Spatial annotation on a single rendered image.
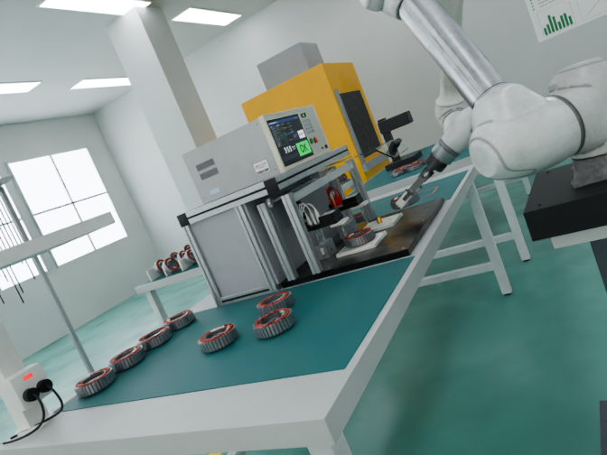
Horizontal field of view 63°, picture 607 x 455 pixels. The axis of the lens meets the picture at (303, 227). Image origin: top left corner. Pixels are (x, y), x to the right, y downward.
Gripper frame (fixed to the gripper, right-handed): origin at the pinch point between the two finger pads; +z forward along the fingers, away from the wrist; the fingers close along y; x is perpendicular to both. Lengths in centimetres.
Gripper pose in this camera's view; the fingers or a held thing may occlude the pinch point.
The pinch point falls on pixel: (405, 199)
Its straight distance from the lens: 193.5
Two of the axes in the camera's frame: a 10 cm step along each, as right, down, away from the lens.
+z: -5.3, 7.0, 4.8
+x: -7.4, -6.5, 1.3
